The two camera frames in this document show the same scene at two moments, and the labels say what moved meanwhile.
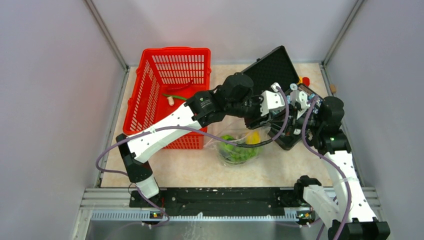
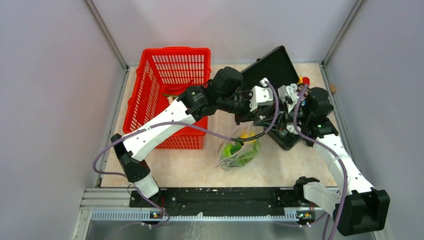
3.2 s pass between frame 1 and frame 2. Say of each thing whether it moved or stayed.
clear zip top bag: moved
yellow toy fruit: moved
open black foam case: stayed
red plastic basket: stayed
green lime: moved
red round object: stayed
